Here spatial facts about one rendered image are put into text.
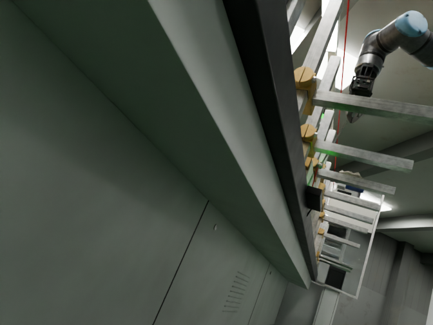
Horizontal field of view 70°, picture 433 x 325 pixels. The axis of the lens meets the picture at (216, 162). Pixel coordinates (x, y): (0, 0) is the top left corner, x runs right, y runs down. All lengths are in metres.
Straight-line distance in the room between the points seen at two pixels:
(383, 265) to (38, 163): 10.85
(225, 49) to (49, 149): 0.28
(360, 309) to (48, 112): 10.46
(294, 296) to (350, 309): 6.99
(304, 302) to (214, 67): 3.30
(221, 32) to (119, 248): 0.46
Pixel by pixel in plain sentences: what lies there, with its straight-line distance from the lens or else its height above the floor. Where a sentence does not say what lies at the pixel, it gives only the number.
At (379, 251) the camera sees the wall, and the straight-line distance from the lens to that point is 11.03.
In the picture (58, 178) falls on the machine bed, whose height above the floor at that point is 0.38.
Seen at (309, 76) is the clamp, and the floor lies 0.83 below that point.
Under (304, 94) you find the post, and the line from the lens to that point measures 0.79.
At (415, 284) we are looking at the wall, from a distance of 11.83.
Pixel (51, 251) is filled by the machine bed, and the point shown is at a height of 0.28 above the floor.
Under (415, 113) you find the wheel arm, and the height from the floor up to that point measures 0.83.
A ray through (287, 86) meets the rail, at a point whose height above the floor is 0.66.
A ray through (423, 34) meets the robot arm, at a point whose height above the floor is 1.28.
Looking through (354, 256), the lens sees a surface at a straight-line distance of 3.47.
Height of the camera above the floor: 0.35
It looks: 17 degrees up
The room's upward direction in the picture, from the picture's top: 25 degrees clockwise
